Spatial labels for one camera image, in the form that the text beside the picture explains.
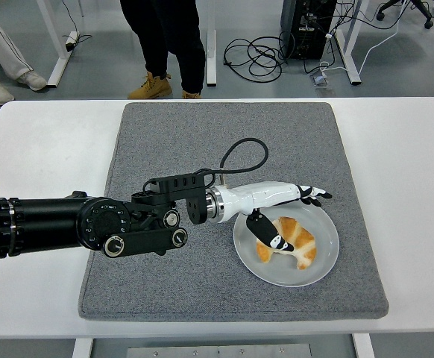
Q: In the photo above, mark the white table leg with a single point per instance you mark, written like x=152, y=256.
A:
x=82, y=348
x=364, y=347

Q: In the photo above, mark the white power strip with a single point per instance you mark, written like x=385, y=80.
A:
x=71, y=41

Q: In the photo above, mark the person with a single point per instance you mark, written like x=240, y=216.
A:
x=4, y=48
x=172, y=37

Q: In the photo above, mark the grey floor outlet box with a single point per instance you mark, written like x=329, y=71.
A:
x=320, y=80

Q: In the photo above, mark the grey metal plate with screws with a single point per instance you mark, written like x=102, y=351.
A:
x=220, y=351

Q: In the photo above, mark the pale blue round plate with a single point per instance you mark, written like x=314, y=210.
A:
x=284, y=274

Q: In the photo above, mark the croissant bread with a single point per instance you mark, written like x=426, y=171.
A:
x=299, y=238

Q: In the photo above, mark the black computer tower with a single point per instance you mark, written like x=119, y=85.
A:
x=310, y=33

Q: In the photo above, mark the grey mat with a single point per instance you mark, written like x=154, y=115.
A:
x=165, y=283

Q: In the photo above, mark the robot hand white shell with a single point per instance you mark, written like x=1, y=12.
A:
x=261, y=195

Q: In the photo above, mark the black office chair base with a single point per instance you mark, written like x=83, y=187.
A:
x=424, y=11

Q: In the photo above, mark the white desk leg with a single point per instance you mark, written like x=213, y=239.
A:
x=351, y=63
x=58, y=63
x=211, y=59

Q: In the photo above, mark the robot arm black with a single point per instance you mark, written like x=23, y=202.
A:
x=53, y=220

